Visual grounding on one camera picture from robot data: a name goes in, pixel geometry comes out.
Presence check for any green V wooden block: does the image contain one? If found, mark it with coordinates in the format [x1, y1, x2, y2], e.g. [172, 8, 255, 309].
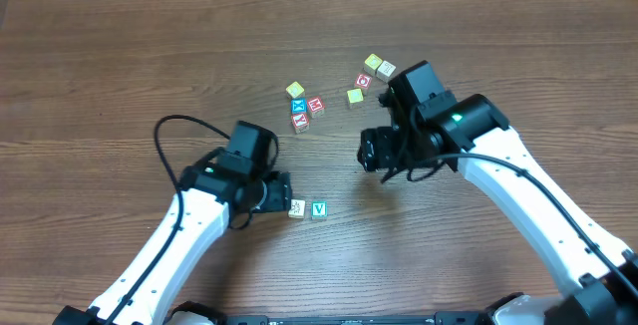
[311, 201, 328, 220]

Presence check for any blue X wooden block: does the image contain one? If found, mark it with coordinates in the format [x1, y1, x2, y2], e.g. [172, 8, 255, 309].
[290, 98, 308, 115]

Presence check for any yellow wooden block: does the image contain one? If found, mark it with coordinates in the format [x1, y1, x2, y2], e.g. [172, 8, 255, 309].
[347, 88, 364, 109]
[363, 53, 383, 76]
[285, 82, 305, 99]

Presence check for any red Y wooden block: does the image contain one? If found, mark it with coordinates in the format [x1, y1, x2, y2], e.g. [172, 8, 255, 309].
[291, 113, 310, 134]

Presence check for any red O wooden block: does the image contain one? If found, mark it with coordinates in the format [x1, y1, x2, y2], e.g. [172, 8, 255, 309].
[354, 73, 373, 95]

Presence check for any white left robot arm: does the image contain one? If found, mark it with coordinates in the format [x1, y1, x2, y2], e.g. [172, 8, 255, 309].
[53, 162, 292, 325]

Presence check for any red M wooden block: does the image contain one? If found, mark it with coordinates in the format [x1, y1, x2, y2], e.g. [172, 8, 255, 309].
[307, 97, 325, 119]

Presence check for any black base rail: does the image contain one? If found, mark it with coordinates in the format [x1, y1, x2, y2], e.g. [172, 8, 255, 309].
[163, 292, 549, 325]

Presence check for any plain white wooden block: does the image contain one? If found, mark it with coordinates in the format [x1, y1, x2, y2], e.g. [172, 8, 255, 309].
[376, 60, 396, 83]

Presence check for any yellow top wooden block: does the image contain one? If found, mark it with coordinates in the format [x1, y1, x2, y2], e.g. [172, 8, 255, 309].
[285, 82, 305, 99]

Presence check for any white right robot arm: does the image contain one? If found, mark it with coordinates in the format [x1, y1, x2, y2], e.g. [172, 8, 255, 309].
[358, 92, 637, 325]

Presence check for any sun picture wooden block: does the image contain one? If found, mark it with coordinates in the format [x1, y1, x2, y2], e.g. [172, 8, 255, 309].
[288, 199, 306, 219]

